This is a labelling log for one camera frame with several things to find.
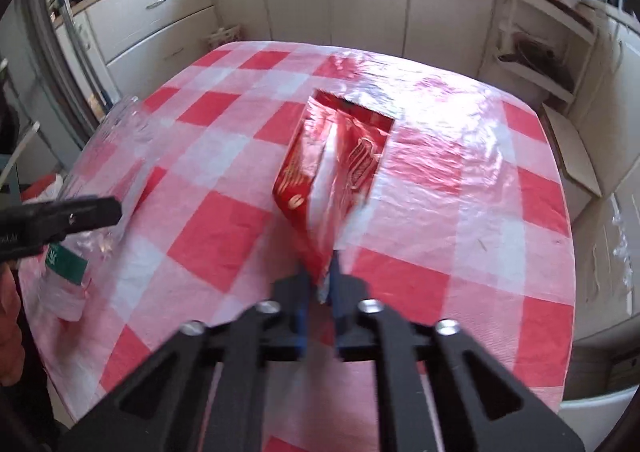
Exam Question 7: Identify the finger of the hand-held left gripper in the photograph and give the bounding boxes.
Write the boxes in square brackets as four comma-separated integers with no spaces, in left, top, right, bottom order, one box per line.
[0,196,123,245]

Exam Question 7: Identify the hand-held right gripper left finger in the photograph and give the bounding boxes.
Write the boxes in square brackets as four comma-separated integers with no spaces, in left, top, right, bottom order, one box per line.
[60,271,318,452]

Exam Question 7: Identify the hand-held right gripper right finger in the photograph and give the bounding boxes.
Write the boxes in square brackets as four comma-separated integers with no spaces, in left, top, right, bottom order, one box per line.
[327,252,586,452]

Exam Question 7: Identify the clear plastic bottle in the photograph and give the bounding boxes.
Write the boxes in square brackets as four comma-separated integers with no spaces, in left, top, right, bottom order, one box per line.
[37,96,153,323]

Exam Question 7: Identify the red snack packet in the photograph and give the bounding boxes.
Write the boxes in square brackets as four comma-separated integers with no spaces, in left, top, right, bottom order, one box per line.
[271,88,396,305]

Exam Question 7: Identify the person's left forearm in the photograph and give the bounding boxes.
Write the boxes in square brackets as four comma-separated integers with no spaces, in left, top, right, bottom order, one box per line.
[0,272,26,385]

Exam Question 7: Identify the red white checkered tablecloth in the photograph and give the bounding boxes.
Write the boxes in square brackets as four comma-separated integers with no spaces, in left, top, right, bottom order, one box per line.
[20,39,576,452]

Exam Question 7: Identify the cream drawer cabinet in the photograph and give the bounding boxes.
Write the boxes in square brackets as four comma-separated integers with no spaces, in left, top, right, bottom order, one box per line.
[70,0,221,98]

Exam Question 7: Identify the floral wastebasket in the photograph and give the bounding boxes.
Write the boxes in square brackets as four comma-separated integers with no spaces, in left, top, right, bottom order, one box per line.
[202,24,246,53]

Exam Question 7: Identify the white plastic tub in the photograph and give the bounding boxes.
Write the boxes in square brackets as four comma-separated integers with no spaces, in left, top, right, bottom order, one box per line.
[559,382,637,434]

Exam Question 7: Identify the cardboard sheet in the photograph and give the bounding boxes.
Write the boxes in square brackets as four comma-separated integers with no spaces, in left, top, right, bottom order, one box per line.
[541,104,604,199]

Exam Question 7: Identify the cream panelled kitchen cabinets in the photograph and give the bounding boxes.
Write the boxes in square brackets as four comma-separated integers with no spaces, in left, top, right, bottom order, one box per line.
[565,12,640,348]

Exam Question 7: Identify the white open shelf unit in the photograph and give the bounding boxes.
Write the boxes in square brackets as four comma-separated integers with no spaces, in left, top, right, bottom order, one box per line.
[492,0,598,105]

